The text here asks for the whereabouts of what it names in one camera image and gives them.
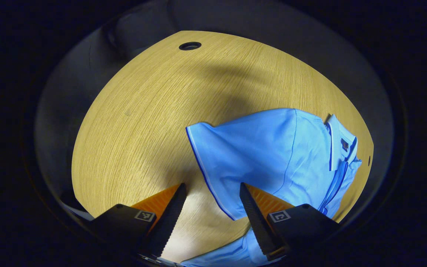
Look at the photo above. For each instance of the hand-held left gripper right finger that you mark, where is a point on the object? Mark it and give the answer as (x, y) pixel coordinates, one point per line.
(256, 222)

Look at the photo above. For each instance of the light blue T-shirt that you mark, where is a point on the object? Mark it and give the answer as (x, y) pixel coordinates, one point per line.
(272, 155)

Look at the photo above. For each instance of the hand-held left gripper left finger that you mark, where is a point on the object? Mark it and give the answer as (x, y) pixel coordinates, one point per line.
(169, 222)

